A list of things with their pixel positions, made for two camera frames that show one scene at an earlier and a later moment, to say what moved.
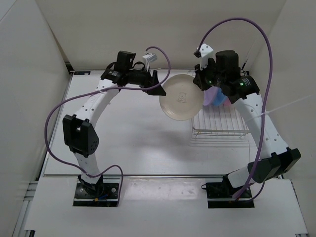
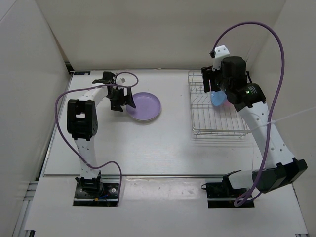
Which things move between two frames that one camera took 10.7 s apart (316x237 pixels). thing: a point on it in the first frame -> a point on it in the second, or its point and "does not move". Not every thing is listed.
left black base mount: x=97 y=195 does not move
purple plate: x=209 y=95 -> x=147 y=106
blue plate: x=219 y=98 does not move
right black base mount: x=220 y=194 does not move
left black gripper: x=148 y=80 -> x=125 y=99
